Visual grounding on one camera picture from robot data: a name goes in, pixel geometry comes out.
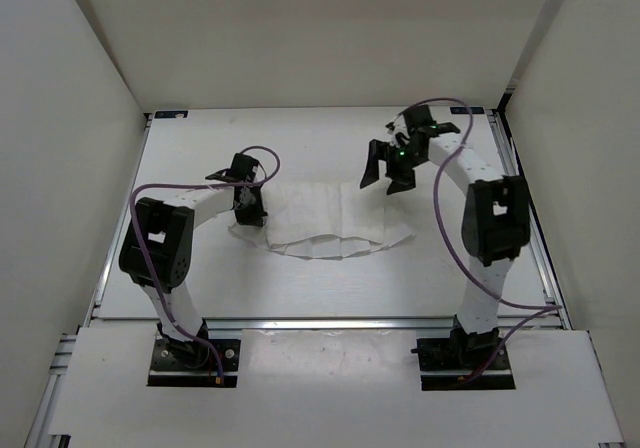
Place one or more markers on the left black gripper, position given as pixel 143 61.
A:
pixel 254 217

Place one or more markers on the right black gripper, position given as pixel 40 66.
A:
pixel 382 151

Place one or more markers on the white pleated skirt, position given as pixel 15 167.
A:
pixel 327 221

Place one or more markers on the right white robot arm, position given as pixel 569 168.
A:
pixel 495 222

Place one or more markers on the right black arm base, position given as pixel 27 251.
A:
pixel 446 364

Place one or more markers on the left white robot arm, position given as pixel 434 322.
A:
pixel 157 249

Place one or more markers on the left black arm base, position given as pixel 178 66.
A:
pixel 192 365

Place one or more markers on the right blue corner sticker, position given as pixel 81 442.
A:
pixel 460 110

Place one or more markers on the blue corner sticker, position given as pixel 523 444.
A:
pixel 171 114
pixel 460 110

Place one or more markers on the left blue corner sticker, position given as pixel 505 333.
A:
pixel 171 114

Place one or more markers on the white foam front board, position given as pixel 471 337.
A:
pixel 346 389

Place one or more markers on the aluminium table edge rail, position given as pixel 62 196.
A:
pixel 270 324

